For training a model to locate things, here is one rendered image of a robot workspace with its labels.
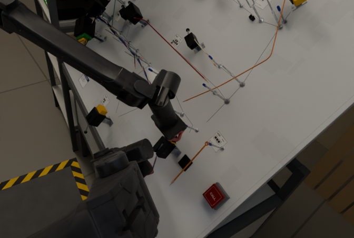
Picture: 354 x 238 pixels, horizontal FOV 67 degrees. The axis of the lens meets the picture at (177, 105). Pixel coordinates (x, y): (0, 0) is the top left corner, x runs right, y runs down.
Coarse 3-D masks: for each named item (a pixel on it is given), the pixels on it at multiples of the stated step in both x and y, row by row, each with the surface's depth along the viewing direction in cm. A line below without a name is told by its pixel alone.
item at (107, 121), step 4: (96, 108) 107; (92, 112) 107; (96, 112) 105; (88, 116) 107; (92, 116) 106; (96, 116) 105; (100, 116) 106; (104, 116) 107; (88, 120) 106; (92, 120) 105; (96, 120) 106; (100, 120) 107; (104, 120) 110; (108, 120) 112; (88, 124) 108; (92, 124) 106; (96, 124) 108; (84, 132) 110
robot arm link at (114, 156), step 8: (112, 152) 67; (120, 152) 35; (96, 160) 65; (104, 160) 34; (112, 160) 31; (120, 160) 32; (128, 160) 33; (96, 168) 32; (104, 168) 31; (112, 168) 31; (120, 168) 32; (96, 176) 49; (104, 176) 31
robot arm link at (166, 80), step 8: (160, 72) 73; (168, 72) 74; (160, 80) 72; (168, 80) 72; (176, 80) 74; (136, 88) 66; (144, 88) 67; (152, 88) 68; (176, 88) 73; (152, 96) 67; (144, 104) 70
